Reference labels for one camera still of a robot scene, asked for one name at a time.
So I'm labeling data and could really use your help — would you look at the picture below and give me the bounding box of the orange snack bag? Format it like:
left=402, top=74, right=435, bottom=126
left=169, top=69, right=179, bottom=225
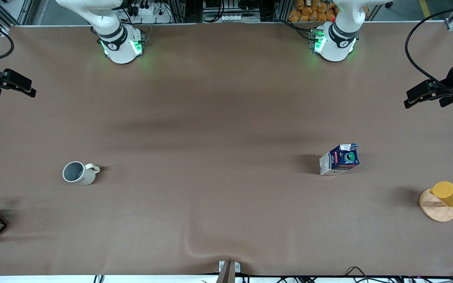
left=288, top=0, right=338, bottom=22

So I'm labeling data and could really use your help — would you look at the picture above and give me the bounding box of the white power strip with plugs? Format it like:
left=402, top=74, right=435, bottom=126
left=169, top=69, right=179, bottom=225
left=129, top=3, right=173, bottom=24

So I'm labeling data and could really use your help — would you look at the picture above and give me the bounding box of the yellow plastic cup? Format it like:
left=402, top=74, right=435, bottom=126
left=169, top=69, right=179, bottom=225
left=430, top=181, right=453, bottom=208

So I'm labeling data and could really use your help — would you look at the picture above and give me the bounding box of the metal table bracket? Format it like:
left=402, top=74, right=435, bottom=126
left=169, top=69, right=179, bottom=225
left=215, top=260, right=241, bottom=283

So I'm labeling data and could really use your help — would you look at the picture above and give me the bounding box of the blue milk carton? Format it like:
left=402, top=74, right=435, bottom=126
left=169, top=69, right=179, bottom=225
left=319, top=143, right=360, bottom=176

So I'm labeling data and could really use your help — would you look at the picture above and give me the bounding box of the white ribbed HOME mug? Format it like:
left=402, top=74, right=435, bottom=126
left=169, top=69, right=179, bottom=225
left=62, top=161, right=101, bottom=186

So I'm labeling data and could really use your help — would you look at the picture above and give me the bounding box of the brown table cloth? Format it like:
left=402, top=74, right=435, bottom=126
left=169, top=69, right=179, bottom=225
left=0, top=22, right=453, bottom=276

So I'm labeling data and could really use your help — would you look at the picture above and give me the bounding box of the round wooden mug stand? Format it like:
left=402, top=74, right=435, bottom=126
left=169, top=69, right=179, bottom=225
left=419, top=188, right=453, bottom=222

